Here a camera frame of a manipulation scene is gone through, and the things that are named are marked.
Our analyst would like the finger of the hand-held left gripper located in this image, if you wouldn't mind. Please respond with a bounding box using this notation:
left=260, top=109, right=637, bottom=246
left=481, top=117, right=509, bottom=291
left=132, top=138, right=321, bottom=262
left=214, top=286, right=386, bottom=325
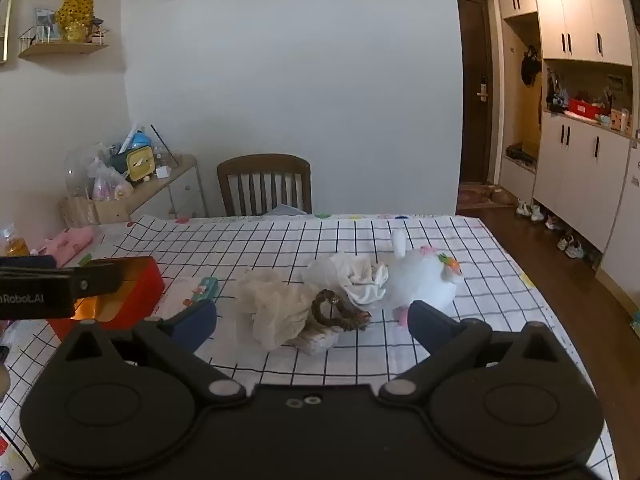
left=75, top=258, right=155, bottom=301

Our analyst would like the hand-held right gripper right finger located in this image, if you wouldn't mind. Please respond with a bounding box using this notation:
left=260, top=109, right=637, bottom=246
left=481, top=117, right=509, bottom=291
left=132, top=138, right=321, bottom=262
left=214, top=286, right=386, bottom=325
left=377, top=300, right=557, bottom=406

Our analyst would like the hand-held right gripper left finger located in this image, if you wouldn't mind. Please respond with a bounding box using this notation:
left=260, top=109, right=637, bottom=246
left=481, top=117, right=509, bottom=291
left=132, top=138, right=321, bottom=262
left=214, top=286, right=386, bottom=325
left=62, top=300, right=249, bottom=407

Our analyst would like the white plush rabbit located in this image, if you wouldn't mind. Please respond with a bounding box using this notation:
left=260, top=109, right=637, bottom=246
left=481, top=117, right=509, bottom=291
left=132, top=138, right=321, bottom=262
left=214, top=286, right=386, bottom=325
left=384, top=231, right=464, bottom=328

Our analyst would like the red cardboard box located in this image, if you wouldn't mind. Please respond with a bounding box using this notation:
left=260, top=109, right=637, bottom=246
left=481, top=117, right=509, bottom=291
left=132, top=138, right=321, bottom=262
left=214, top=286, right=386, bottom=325
left=49, top=256, right=167, bottom=342

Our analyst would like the beige mesh cloth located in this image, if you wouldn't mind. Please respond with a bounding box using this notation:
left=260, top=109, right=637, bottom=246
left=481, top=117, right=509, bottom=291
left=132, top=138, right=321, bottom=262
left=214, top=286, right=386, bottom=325
left=234, top=269, right=322, bottom=352

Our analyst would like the white plastic bag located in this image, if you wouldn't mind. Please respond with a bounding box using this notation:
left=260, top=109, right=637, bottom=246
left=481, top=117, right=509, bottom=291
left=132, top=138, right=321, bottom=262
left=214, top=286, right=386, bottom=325
left=304, top=254, right=392, bottom=307

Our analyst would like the brown fuzzy scrunchie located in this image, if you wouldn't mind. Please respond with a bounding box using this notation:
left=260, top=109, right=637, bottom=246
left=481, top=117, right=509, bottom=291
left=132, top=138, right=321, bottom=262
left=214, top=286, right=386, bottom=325
left=311, top=289, right=372, bottom=334

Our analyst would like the white and teal card pack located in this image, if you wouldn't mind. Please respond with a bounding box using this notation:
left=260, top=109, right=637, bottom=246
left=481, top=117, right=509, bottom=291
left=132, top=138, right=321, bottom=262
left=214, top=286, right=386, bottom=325
left=160, top=275, right=219, bottom=311

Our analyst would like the pink printed cloth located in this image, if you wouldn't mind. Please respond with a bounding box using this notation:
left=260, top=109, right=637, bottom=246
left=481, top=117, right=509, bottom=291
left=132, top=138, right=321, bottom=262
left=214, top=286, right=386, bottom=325
left=37, top=226, right=99, bottom=269

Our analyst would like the orange liquid bottle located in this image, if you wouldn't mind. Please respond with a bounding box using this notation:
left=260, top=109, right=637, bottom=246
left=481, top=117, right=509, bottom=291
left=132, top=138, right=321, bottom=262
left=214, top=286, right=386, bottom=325
left=2, top=222, right=31, bottom=257

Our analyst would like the plastic bag of pink items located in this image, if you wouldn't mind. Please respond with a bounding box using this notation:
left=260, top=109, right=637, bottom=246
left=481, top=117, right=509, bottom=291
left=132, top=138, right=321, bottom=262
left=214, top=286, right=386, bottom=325
left=89, top=160, right=135, bottom=202

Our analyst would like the clear round plastic bag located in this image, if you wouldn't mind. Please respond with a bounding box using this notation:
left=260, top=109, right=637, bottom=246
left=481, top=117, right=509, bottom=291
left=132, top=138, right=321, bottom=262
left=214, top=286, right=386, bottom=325
left=64, top=142, right=108, bottom=199

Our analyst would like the wooden top drawer cabinet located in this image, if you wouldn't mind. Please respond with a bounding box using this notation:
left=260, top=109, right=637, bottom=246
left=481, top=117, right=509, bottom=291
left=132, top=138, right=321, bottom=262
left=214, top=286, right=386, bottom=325
left=127, top=155, right=208, bottom=221

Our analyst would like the yellow alarm clock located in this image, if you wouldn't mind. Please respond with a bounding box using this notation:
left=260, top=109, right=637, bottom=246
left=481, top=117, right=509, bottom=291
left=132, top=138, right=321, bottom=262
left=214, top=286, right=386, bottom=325
left=125, top=142, right=157, bottom=184

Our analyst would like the checkered tablecloth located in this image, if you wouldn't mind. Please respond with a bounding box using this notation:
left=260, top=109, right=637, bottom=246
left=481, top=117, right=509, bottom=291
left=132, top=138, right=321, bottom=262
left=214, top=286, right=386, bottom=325
left=0, top=214, right=621, bottom=480

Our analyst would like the patterned door mat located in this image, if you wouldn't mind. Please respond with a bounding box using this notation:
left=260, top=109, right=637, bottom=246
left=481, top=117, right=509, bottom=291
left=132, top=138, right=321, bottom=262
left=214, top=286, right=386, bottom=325
left=457, top=183, right=517, bottom=211

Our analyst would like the pale blue plastic bag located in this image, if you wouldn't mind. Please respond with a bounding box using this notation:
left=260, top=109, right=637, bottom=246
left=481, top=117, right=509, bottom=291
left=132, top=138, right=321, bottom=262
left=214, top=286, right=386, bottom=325
left=261, top=203, right=309, bottom=217

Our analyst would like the thin black stick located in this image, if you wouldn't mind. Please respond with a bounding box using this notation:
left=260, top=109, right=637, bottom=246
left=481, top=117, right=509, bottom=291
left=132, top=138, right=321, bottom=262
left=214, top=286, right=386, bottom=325
left=150, top=124, right=180, bottom=169

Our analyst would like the white shoes pair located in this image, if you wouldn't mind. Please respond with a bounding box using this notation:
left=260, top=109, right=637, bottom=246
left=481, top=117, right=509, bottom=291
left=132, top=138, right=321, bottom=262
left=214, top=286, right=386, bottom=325
left=516, top=199, right=545, bottom=222

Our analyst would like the grey sneakers pair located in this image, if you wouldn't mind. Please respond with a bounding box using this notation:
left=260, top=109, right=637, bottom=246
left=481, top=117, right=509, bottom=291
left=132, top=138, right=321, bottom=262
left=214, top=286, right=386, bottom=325
left=556, top=233, right=586, bottom=260

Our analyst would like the wooden chair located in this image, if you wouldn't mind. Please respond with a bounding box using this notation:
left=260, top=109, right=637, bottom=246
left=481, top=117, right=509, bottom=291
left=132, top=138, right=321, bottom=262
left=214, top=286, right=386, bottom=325
left=216, top=153, right=312, bottom=217

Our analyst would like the dark wooden door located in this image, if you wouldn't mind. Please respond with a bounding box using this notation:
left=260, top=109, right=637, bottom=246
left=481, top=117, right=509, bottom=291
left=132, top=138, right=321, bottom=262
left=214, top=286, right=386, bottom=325
left=456, top=0, right=496, bottom=185

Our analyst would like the red storage tray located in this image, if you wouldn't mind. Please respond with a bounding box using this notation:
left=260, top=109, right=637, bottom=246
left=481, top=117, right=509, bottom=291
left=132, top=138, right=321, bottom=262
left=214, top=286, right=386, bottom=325
left=568, top=98, right=604, bottom=117

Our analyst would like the golden flower ornament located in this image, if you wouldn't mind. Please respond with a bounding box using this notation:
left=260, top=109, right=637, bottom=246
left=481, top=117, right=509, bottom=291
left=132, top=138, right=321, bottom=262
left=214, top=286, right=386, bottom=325
left=56, top=0, right=95, bottom=43

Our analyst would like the black hanging bag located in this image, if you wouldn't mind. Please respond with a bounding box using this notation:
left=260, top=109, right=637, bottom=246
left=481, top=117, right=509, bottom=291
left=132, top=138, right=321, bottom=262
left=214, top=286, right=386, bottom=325
left=520, top=45, right=542, bottom=86

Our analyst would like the tall storage cabinet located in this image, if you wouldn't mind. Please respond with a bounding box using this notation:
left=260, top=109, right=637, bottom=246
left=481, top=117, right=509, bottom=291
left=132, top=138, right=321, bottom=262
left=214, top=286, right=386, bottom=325
left=497, top=0, right=640, bottom=272

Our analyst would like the wooden wall shelf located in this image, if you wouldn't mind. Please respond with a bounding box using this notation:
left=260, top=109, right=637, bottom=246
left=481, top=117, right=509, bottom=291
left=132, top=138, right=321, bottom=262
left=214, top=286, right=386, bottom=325
left=18, top=25, right=111, bottom=59

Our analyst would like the gold framed wall picture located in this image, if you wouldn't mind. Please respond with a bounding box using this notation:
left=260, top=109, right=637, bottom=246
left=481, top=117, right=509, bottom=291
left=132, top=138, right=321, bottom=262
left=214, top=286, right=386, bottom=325
left=0, top=0, right=17, bottom=65

